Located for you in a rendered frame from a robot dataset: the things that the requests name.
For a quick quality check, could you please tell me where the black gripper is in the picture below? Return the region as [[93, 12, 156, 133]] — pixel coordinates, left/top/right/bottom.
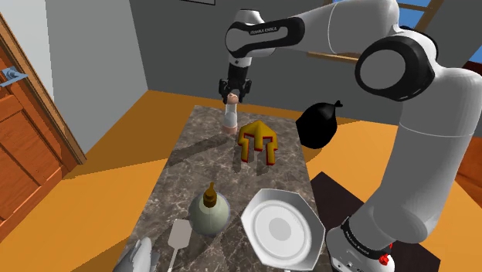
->
[[219, 61, 253, 105]]

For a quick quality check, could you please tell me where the pale pink bottle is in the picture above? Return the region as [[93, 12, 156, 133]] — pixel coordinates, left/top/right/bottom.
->
[[222, 93, 239, 135]]

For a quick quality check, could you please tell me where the yellow and red helmet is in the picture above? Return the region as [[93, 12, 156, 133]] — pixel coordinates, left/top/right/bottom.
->
[[236, 121, 279, 166]]

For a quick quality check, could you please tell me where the black garbage bag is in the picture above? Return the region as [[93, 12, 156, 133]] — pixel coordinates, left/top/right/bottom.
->
[[294, 100, 344, 150]]

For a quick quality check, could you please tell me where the round grey-green flask with brown stopper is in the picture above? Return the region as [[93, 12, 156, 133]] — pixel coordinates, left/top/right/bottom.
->
[[188, 182, 232, 237]]

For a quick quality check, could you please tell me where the white octagonal plate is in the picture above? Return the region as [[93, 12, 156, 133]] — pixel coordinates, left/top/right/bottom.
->
[[240, 188, 326, 271]]

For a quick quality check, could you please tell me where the dark robot stand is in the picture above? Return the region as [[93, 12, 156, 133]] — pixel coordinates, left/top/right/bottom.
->
[[309, 171, 442, 272]]

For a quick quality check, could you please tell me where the grey spatula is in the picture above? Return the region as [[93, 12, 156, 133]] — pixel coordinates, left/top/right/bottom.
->
[[166, 219, 193, 272]]

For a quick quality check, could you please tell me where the brown wooden door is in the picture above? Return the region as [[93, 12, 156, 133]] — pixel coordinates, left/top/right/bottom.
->
[[0, 12, 87, 242]]

